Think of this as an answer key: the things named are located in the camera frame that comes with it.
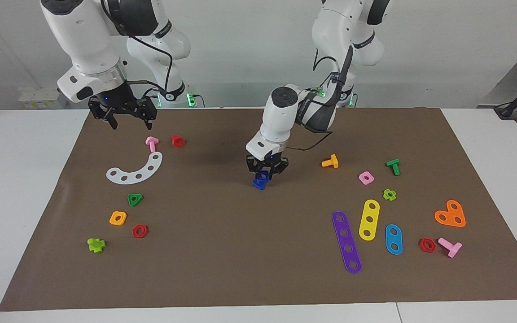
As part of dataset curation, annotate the white curved five-hole plate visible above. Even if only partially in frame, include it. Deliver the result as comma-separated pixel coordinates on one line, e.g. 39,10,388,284
106,151,163,185

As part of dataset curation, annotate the brown table mat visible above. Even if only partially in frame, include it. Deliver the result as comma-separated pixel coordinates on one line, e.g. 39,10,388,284
0,107,517,312

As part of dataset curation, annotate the white power strip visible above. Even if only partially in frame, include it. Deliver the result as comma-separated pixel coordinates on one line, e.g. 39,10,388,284
18,87,68,109

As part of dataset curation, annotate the purple four-hole bar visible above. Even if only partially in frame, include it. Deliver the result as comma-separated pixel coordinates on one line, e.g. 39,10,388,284
332,211,362,274

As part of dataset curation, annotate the yellow three-hole bar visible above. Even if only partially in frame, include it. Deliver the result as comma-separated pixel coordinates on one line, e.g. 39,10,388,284
359,199,381,241

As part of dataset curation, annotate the blue two-hole bar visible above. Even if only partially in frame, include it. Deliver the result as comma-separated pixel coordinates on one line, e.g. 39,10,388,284
385,224,403,256

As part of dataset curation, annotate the orange three-hole corner plate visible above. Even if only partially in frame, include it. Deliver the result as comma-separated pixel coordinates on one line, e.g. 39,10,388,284
434,200,466,228

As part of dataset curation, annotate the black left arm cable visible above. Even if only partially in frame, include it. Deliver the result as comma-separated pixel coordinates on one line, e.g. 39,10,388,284
285,45,355,152

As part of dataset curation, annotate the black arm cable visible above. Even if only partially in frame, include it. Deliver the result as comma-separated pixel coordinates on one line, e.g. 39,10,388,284
101,0,174,97
285,45,355,152

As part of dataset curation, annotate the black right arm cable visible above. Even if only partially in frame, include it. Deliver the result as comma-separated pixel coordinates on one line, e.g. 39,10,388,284
101,0,174,97

